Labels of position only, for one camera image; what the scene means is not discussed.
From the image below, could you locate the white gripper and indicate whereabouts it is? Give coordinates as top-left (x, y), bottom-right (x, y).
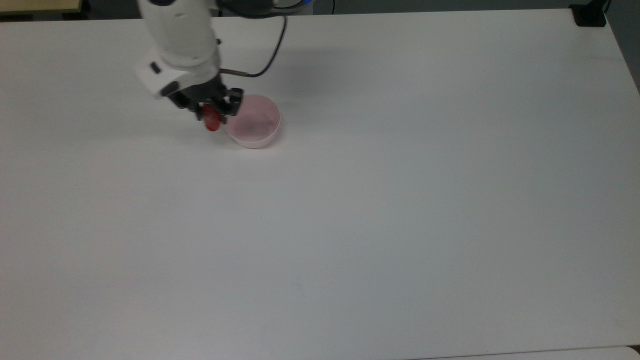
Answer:
top-left (135, 48), bottom-right (245, 125)

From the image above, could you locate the red strawberry with green leaves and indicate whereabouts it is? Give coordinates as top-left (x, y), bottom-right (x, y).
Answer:
top-left (202, 104), bottom-right (222, 133)

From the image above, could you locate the pink round bowl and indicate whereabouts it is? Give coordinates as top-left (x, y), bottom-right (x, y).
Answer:
top-left (224, 94), bottom-right (282, 149)

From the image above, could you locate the light wooden table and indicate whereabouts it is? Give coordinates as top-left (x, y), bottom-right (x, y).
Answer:
top-left (0, 0), bottom-right (82, 14)

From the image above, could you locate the black table clamp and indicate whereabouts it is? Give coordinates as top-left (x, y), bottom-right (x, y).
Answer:
top-left (570, 0), bottom-right (612, 28)

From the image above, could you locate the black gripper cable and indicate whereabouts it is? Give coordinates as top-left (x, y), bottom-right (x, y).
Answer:
top-left (219, 15), bottom-right (289, 79)

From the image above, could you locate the robot base with blue ring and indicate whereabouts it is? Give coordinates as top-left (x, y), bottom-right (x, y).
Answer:
top-left (274, 0), bottom-right (314, 14)

